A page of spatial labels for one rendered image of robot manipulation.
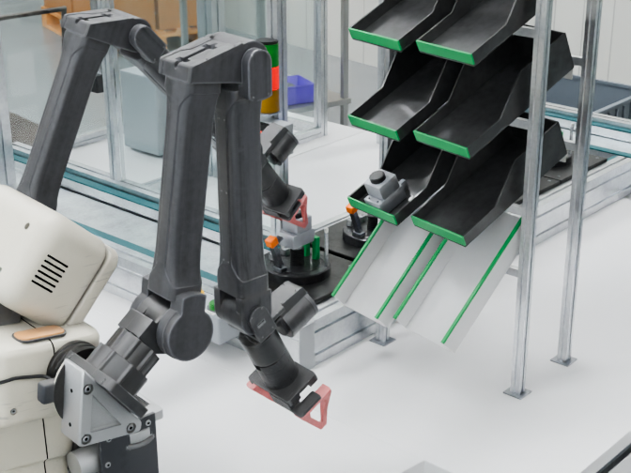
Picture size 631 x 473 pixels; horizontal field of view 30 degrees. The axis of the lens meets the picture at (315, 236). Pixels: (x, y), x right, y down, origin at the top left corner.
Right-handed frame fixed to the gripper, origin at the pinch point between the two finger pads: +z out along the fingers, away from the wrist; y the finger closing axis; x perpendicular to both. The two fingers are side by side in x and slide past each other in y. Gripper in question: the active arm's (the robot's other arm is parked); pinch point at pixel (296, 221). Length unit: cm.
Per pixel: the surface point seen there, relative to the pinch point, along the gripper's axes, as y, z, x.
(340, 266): -4.8, 14.4, 0.6
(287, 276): -3.0, 3.8, 10.7
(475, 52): -48, -40, -21
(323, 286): -9.0, 8.0, 8.7
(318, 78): 83, 65, -76
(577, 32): 179, 311, -299
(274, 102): 16.4, -8.4, -21.3
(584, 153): -54, -3, -29
